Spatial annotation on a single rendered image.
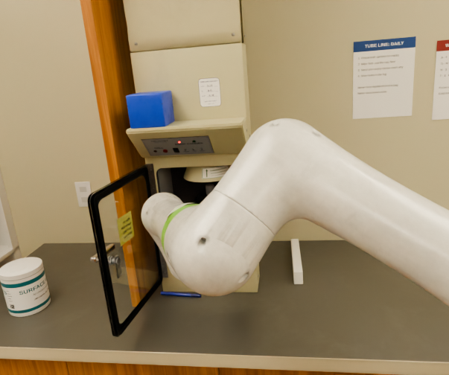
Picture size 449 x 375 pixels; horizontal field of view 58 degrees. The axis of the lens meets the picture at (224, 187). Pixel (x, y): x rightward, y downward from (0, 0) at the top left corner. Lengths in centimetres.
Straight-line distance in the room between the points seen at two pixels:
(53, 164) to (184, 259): 144
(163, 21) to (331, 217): 83
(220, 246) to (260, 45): 117
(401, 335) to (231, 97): 79
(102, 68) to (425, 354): 110
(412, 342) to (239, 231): 78
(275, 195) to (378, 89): 114
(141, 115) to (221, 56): 27
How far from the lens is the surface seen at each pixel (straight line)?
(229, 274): 53
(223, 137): 111
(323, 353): 114
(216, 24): 118
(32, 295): 147
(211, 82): 118
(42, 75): 187
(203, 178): 125
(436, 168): 174
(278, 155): 54
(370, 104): 163
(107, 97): 119
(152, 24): 122
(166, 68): 121
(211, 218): 53
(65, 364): 137
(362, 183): 53
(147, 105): 112
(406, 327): 126
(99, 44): 119
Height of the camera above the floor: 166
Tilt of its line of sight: 17 degrees down
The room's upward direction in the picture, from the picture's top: 5 degrees counter-clockwise
